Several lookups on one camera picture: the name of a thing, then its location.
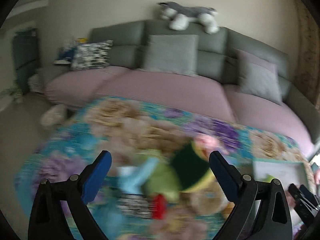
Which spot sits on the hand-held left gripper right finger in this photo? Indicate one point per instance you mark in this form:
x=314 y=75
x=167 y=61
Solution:
x=226 y=180

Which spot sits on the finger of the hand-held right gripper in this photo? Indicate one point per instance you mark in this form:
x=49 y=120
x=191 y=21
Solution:
x=310 y=196
x=301 y=201

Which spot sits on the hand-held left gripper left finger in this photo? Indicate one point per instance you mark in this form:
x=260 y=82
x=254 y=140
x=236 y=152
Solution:
x=96 y=177

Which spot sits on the green and yellow sponge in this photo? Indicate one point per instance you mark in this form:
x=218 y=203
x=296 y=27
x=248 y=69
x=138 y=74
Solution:
x=190 y=165

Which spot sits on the green-edged shallow cardboard box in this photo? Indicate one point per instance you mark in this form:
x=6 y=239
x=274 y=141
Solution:
x=275 y=171

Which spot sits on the floral printed blanket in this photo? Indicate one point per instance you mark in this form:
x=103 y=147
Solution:
x=140 y=120

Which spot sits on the beige slippers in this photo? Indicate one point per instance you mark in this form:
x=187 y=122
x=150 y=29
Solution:
x=52 y=116

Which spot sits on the grey and purple pillow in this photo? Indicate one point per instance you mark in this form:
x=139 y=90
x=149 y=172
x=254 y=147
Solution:
x=260 y=80

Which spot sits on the purple sofa cover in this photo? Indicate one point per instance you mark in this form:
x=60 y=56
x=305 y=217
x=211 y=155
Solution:
x=162 y=85

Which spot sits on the green plant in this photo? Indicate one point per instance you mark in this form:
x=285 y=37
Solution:
x=12 y=92

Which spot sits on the black and white patterned pillow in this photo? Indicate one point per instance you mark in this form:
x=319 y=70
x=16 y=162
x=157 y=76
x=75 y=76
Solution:
x=90 y=55

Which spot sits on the grey sofa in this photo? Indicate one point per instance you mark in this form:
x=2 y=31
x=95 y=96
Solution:
x=212 y=47

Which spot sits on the small grey pillow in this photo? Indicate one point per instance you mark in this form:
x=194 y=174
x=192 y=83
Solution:
x=170 y=55

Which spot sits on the floral patterned curtain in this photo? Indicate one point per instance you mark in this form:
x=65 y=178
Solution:
x=307 y=55

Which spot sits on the dark cabinet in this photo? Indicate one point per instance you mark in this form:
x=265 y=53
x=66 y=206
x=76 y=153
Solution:
x=25 y=55

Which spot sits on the grey husky plush toy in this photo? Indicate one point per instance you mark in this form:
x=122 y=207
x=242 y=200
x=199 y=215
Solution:
x=180 y=20

